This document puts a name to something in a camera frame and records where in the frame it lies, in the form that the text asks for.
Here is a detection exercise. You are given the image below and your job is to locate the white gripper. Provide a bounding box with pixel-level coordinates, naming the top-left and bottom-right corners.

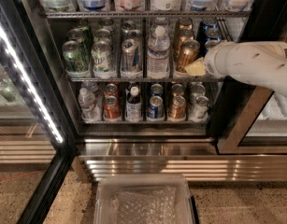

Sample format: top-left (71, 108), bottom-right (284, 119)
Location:
top-left (185, 42), bottom-right (242, 78)

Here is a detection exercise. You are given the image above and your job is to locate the blue pepsi can front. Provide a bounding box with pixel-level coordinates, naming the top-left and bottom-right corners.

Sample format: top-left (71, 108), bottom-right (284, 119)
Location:
top-left (205, 40), bottom-right (219, 53)

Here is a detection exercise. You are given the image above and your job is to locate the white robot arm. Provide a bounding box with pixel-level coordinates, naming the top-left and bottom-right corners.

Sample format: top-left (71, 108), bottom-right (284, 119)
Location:
top-left (185, 41), bottom-right (287, 98)

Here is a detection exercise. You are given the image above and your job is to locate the gold can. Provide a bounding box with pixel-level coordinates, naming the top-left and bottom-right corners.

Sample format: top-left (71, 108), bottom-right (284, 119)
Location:
top-left (177, 40), bottom-right (200, 73)
top-left (173, 28), bottom-right (194, 60)
top-left (176, 18), bottom-right (194, 30)
top-left (171, 83), bottom-right (185, 97)
top-left (168, 96), bottom-right (186, 119)

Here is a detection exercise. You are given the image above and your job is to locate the gold can bottom rear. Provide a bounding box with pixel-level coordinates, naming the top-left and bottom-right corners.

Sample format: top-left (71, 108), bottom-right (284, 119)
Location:
top-left (171, 83), bottom-right (185, 97)

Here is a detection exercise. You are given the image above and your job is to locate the gold can middle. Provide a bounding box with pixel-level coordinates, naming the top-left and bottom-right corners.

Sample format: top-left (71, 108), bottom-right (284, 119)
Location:
top-left (173, 28), bottom-right (194, 60)

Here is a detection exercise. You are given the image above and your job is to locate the blue pepsi can middle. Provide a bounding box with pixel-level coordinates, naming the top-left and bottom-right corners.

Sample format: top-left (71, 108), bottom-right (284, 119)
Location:
top-left (202, 28), bottom-right (222, 42)

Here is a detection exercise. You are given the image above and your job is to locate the clear water bottle middle shelf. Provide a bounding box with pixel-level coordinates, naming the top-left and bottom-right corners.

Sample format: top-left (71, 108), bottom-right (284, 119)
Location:
top-left (147, 26), bottom-right (170, 79)

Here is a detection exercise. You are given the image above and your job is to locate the clear water bottle shelf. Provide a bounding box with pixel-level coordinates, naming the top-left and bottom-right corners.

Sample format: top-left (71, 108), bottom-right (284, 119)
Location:
top-left (147, 26), bottom-right (170, 79)
top-left (79, 88), bottom-right (100, 122)

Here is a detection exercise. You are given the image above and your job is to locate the silver can bottom front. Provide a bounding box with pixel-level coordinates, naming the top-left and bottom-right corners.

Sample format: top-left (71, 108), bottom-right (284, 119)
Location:
top-left (190, 95), bottom-right (209, 121)

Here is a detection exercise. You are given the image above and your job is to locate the blue can bottom rear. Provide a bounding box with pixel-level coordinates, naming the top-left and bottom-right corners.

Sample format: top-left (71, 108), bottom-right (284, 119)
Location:
top-left (151, 83), bottom-right (164, 97)

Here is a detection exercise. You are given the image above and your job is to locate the gold can bottom front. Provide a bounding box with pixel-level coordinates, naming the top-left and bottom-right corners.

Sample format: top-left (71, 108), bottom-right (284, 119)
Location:
top-left (168, 96), bottom-right (186, 119)

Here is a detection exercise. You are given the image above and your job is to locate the blue pepsi can rear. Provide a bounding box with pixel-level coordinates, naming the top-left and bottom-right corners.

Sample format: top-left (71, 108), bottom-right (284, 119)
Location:
top-left (198, 17), bottom-right (218, 34)

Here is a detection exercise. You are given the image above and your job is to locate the blue can bottom front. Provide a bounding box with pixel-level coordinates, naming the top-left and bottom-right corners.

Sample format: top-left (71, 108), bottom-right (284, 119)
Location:
top-left (148, 96), bottom-right (164, 119)

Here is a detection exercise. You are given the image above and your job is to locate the silver blue can front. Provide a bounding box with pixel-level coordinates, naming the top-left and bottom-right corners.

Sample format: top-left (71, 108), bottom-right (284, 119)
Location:
top-left (122, 39), bottom-right (139, 72)

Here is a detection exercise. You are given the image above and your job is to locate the silver can middle column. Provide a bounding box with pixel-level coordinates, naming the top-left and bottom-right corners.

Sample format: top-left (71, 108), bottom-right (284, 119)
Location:
top-left (127, 29), bottom-right (142, 46)

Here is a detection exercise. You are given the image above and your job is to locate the orange can rear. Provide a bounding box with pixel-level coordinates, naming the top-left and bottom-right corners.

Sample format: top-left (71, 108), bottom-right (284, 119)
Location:
top-left (104, 83), bottom-right (119, 98)

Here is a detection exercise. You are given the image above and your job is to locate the orange can front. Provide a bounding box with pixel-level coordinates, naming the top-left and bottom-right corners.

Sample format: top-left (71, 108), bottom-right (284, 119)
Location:
top-left (104, 96), bottom-right (121, 119)

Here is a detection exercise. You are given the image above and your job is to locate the white green can front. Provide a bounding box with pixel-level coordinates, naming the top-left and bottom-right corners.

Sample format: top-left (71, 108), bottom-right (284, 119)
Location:
top-left (92, 41), bottom-right (113, 73)

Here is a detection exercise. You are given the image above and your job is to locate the white green can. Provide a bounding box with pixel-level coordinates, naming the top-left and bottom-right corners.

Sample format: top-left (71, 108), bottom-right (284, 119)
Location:
top-left (92, 41), bottom-right (113, 73)
top-left (93, 29), bottom-right (112, 45)

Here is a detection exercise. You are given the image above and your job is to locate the white green can middle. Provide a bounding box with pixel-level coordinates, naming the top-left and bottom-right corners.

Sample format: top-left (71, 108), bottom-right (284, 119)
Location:
top-left (93, 29), bottom-right (112, 45)

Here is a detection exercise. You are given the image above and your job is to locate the clear water bottle bottom shelf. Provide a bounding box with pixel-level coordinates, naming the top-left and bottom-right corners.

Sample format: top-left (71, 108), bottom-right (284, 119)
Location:
top-left (79, 88), bottom-right (100, 122)

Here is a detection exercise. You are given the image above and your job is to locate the open glass fridge door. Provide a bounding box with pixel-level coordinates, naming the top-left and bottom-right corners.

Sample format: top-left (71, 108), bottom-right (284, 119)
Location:
top-left (0, 0), bottom-right (76, 224)

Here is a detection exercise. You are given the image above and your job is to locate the dark drink bottle white label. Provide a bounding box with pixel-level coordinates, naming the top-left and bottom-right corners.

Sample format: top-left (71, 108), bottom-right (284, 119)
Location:
top-left (126, 86), bottom-right (142, 122)

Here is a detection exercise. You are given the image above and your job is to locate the clear plastic bin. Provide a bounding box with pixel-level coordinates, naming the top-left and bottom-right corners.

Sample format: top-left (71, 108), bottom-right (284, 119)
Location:
top-left (93, 174), bottom-right (196, 224)

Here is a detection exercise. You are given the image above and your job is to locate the top wire shelf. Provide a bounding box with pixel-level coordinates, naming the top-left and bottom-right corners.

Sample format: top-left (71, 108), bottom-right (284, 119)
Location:
top-left (41, 10), bottom-right (251, 19)

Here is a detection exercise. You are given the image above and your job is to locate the wire shelf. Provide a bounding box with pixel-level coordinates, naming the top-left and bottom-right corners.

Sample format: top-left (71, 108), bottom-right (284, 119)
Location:
top-left (41, 10), bottom-right (251, 19)
top-left (68, 76), bottom-right (224, 83)

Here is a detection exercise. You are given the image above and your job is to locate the middle wire shelf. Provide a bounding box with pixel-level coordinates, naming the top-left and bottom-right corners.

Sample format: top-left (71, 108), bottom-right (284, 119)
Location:
top-left (68, 76), bottom-right (224, 83)

